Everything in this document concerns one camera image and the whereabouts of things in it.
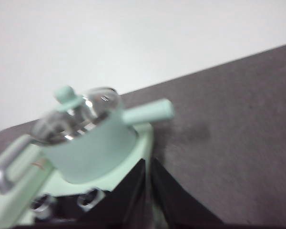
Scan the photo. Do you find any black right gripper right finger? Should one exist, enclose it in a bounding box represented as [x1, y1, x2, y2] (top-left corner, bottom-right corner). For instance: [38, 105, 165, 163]
[151, 158, 226, 229]

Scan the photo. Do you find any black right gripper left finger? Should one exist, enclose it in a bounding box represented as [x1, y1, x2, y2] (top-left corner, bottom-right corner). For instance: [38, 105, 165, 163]
[14, 158, 147, 229]

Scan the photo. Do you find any glass lid with green knob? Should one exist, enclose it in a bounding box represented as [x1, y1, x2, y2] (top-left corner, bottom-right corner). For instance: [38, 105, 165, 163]
[30, 84, 123, 146]

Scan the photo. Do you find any mint green steamer pot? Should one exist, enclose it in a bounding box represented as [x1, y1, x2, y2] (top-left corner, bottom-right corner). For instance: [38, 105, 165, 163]
[41, 98, 175, 185]

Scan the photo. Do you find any silver control knob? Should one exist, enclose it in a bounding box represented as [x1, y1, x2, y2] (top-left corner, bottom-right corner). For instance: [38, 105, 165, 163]
[31, 193, 58, 219]
[75, 187, 106, 212]

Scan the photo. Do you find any mint green breakfast machine base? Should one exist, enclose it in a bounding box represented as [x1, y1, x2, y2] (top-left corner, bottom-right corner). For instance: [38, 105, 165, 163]
[20, 124, 156, 226]

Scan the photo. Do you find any mint green griddle cover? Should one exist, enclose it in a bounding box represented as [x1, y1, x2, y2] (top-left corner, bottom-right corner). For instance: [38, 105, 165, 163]
[0, 135, 56, 215]

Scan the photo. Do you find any silver griddle cover handle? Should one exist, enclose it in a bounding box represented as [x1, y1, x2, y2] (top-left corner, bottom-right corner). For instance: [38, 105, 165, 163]
[0, 136, 37, 194]

